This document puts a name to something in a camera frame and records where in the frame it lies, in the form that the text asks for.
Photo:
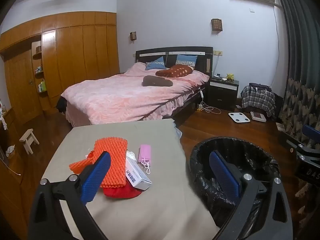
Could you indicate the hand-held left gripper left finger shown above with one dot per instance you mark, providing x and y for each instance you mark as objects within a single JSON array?
[{"x": 96, "y": 177}]

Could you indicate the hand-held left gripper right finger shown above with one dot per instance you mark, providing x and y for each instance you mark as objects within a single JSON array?
[{"x": 223, "y": 177}]

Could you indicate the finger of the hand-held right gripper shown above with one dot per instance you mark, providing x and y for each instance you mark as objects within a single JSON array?
[{"x": 310, "y": 131}]

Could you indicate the bin with black bag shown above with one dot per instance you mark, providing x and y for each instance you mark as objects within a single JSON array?
[{"x": 215, "y": 192}]

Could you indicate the red cloth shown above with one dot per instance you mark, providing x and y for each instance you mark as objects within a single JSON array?
[{"x": 120, "y": 192}]

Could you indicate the orange foam net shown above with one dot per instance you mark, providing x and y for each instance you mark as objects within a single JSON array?
[{"x": 113, "y": 155}]

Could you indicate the white cardboard box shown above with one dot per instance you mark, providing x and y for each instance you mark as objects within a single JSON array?
[{"x": 136, "y": 175}]

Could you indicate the pink face mask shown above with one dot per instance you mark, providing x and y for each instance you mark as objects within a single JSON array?
[{"x": 145, "y": 152}]

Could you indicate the small flat box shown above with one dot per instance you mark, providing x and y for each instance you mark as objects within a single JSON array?
[{"x": 280, "y": 126}]

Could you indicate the red-topped bathroom scale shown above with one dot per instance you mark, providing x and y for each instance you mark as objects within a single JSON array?
[{"x": 258, "y": 116}]

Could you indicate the plaid covered bag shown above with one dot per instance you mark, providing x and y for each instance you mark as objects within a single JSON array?
[{"x": 257, "y": 102}]

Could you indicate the white bathroom scale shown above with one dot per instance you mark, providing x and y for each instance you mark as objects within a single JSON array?
[{"x": 239, "y": 118}]

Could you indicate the dark green patterned curtain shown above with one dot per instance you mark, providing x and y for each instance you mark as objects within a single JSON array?
[{"x": 300, "y": 67}]

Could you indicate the blue quilted cloth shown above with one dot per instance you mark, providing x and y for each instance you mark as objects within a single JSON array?
[{"x": 177, "y": 131}]

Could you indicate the dark bag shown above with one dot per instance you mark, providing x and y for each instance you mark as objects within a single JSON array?
[{"x": 260, "y": 86}]

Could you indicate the power strip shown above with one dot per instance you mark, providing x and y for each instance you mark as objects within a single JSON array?
[{"x": 200, "y": 107}]

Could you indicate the small wooden stool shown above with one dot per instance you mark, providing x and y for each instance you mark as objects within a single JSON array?
[{"x": 28, "y": 136}]

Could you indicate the dark cloth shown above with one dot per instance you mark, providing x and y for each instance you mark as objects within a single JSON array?
[{"x": 61, "y": 105}]

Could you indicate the black nightstand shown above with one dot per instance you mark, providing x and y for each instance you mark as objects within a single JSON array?
[{"x": 222, "y": 95}]

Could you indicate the pink blanket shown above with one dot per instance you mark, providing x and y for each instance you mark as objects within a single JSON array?
[{"x": 120, "y": 97}]

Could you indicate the white crumpled cloth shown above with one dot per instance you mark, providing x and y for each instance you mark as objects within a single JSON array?
[{"x": 10, "y": 150}]

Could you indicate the yellow plush toy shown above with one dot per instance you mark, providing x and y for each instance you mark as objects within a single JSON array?
[{"x": 230, "y": 77}]

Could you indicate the green bottle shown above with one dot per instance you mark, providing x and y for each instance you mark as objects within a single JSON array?
[{"x": 42, "y": 86}]

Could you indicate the brown cushion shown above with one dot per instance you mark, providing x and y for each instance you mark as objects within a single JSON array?
[{"x": 156, "y": 81}]

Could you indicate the red polka-dot pillow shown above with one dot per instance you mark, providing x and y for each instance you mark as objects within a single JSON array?
[{"x": 175, "y": 71}]

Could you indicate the blue pillow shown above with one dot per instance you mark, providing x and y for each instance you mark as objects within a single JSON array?
[
  {"x": 186, "y": 60},
  {"x": 155, "y": 63}
]

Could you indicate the wooden wardrobe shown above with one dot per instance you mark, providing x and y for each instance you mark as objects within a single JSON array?
[{"x": 72, "y": 55}]

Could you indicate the dark wooden bed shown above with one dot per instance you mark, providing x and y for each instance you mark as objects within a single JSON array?
[{"x": 175, "y": 52}]

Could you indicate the wall socket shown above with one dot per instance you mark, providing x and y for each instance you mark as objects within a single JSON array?
[{"x": 218, "y": 53}]

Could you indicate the large wall lamp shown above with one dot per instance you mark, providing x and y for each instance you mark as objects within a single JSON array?
[{"x": 216, "y": 25}]

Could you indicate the small wall lamp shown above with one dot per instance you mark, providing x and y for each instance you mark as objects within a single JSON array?
[{"x": 133, "y": 36}]

